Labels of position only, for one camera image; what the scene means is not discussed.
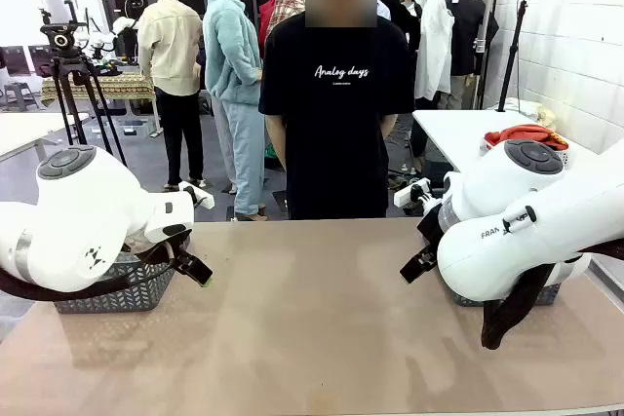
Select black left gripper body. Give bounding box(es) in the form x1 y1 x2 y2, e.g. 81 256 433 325
169 235 196 274

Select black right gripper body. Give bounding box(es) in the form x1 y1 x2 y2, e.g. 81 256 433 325
417 210 443 261

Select person's left forearm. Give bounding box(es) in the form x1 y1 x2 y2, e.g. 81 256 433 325
377 113 398 140

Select person's right forearm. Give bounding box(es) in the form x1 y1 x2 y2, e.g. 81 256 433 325
265 113 289 171

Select grey plastic lattice basket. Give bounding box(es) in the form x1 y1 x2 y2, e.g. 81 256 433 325
52 240 177 315
450 283 562 308

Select white side table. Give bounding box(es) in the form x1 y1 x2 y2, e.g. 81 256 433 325
411 108 605 174

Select red clothes pile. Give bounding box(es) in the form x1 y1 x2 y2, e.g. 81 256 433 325
482 124 569 152

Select person in black t-shirt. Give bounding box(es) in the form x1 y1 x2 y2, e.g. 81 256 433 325
257 0 415 220

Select cream plush items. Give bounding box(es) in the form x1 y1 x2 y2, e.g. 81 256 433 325
535 102 558 128

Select table with patterned cloth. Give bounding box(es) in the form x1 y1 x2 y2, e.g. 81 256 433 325
41 72 157 106

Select mannequin in white coat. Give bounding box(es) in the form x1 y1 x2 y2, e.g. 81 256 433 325
413 0 457 110

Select mannequin in light blue fleece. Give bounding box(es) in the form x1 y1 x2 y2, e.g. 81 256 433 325
202 0 268 221

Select white background table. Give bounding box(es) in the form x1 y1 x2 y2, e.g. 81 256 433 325
0 111 92 162

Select black light stand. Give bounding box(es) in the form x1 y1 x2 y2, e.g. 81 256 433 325
495 0 530 113

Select mannequin in black shirt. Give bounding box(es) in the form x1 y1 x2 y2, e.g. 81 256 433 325
446 0 501 110

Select mannequin in cream jacket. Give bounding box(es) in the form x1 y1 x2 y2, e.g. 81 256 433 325
137 0 206 192

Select grey stool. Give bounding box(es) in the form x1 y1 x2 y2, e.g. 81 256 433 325
4 82 38 111

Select mannequin in plaid hood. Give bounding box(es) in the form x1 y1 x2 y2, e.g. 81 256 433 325
257 0 307 47

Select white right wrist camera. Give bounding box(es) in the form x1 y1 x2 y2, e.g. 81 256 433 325
393 176 433 208

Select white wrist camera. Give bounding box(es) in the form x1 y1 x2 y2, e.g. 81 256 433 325
393 176 433 208
178 180 215 210

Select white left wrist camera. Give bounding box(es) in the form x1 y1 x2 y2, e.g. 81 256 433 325
178 180 215 210

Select black right arm cable sleeve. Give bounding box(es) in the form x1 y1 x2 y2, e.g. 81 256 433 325
480 238 624 351

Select camera tripod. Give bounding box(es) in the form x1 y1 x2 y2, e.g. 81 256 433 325
38 0 129 169

